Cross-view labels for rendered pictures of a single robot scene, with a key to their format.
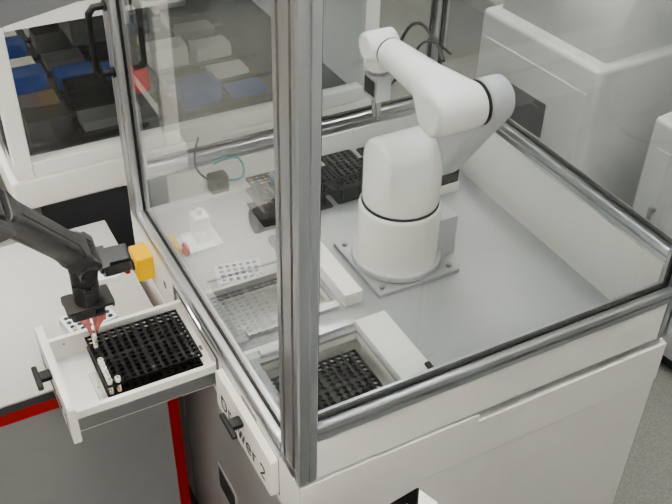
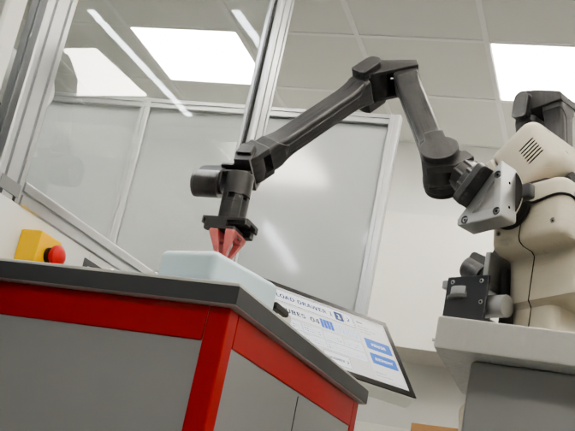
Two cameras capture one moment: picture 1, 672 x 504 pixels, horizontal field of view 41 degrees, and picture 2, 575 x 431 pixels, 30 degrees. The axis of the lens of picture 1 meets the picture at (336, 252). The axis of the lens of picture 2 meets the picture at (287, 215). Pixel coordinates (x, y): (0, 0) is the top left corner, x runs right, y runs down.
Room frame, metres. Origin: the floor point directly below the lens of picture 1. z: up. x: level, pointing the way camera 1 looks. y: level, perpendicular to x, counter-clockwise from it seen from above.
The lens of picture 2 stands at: (2.68, 2.23, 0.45)
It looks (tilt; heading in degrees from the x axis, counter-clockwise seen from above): 18 degrees up; 232
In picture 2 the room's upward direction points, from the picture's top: 12 degrees clockwise
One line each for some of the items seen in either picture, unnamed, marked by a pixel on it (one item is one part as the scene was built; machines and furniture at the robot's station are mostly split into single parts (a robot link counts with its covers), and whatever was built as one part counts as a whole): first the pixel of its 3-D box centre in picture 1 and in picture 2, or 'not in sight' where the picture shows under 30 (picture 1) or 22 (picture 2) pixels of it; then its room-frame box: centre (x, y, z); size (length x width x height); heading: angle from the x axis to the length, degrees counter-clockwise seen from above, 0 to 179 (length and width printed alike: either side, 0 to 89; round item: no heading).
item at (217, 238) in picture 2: (87, 318); (228, 246); (1.47, 0.54, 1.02); 0.07 x 0.07 x 0.09; 29
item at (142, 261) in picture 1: (140, 262); (38, 254); (1.85, 0.51, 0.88); 0.07 x 0.05 x 0.07; 29
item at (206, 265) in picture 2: not in sight; (218, 282); (1.87, 1.09, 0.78); 0.15 x 0.10 x 0.04; 15
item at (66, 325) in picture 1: (89, 322); not in sight; (1.72, 0.63, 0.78); 0.12 x 0.08 x 0.04; 130
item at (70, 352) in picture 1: (148, 356); not in sight; (1.52, 0.43, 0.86); 0.40 x 0.26 x 0.06; 119
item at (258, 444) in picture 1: (245, 429); not in sight; (1.30, 0.18, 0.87); 0.29 x 0.02 x 0.11; 29
